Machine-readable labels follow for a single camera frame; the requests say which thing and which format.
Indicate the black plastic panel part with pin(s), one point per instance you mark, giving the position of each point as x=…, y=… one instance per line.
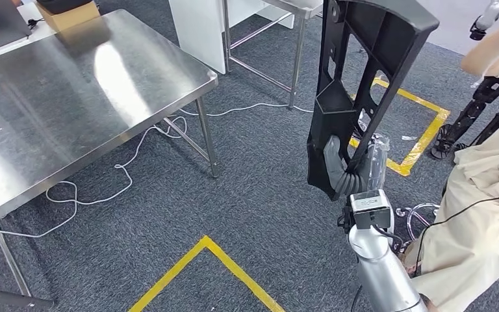
x=331, y=116

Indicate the cardboard box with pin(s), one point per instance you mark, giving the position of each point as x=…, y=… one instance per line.
x=68, y=19

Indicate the chrome stool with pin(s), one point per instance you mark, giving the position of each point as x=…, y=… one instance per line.
x=408, y=221

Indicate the white handheld controller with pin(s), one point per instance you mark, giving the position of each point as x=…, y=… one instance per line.
x=486, y=17

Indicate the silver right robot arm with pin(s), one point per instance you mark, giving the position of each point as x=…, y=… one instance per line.
x=383, y=275

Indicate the person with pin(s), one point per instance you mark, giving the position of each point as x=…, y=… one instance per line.
x=482, y=237

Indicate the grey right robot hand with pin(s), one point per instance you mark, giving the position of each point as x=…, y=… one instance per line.
x=340, y=183

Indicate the yellow floor tape square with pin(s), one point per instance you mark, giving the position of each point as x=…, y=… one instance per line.
x=206, y=242
x=413, y=97

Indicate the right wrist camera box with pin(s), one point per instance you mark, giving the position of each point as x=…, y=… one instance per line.
x=372, y=211

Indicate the white cabinet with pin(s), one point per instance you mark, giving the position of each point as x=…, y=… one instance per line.
x=198, y=30

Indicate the black tripod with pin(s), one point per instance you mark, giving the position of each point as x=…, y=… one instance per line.
x=469, y=116

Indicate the stainless steel workbench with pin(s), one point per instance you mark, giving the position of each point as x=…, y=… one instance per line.
x=60, y=107

